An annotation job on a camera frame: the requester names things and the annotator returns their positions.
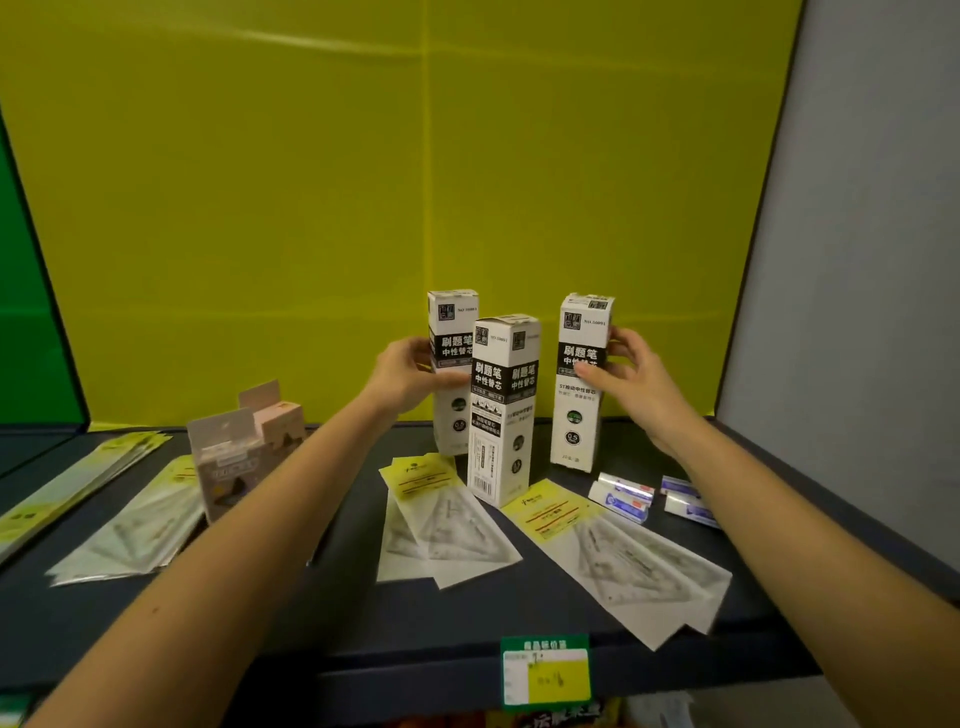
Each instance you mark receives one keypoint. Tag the person's right hand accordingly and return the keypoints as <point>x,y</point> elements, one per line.
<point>645,401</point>

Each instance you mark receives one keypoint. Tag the person's left hand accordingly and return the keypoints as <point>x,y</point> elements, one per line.
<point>401,379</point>

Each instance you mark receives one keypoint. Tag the person's left thumb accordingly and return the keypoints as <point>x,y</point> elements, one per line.
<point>452,381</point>

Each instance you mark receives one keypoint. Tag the person's right thumb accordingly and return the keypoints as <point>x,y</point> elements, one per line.
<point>595,377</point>

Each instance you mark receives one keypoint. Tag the tall white pen refill box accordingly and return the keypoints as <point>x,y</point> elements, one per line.
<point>454,311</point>
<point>577,427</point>
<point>501,420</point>

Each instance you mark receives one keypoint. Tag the person's right forearm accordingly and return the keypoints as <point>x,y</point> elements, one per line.
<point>810,570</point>

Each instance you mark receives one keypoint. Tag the person's left forearm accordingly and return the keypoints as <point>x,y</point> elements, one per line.
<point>225,570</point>

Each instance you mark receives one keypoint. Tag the small white blue box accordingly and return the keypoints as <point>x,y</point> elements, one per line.
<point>691,511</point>
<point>628,486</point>
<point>677,486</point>
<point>616,504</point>

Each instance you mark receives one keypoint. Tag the clear set square packet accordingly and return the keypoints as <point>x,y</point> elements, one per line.
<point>607,570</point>
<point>450,517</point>
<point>394,547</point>
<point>694,566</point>

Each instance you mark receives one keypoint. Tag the pink cardboard hang box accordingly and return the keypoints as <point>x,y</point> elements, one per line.
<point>225,465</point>
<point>281,420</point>

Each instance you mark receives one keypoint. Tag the green yellow shelf price label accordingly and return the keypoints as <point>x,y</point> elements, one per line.
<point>546,673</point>

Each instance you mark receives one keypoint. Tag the pile of set square packets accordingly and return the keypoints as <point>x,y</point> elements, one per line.
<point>131,532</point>

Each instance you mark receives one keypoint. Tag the stack of long ruler packets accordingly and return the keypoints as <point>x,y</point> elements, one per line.
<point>67,484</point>

